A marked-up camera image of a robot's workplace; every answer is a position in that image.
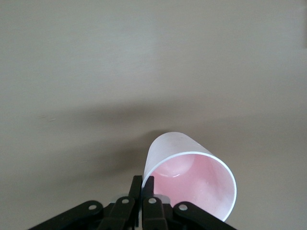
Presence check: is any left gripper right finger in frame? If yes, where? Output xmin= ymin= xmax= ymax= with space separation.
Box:
xmin=141 ymin=175 xmax=237 ymax=230

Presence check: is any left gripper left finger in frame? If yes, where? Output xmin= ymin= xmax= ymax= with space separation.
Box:
xmin=28 ymin=175 xmax=143 ymax=230

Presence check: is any pink plastic cup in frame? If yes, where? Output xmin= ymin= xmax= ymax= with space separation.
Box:
xmin=143 ymin=131 xmax=237 ymax=222

